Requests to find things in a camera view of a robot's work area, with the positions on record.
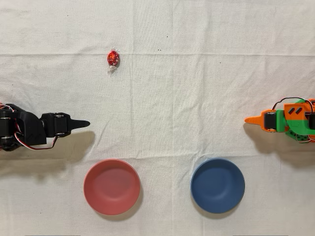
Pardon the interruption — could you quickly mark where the red foil-wrapped candy ball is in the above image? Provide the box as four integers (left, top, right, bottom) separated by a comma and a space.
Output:
105, 46, 122, 77

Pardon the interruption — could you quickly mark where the red bowl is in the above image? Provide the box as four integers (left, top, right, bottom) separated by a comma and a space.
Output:
83, 158, 141, 216

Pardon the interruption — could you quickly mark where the blue bowl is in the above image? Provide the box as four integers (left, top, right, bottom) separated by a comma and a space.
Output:
190, 157, 246, 214

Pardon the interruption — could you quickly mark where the white tablecloth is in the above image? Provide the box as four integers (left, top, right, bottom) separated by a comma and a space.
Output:
0, 0, 315, 236

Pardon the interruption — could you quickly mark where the orange arm servo cable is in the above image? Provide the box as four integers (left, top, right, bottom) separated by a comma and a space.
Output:
272, 97, 315, 111

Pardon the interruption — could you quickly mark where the black gripper servo cable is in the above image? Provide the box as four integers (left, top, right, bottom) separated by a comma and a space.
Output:
13, 131, 59, 151

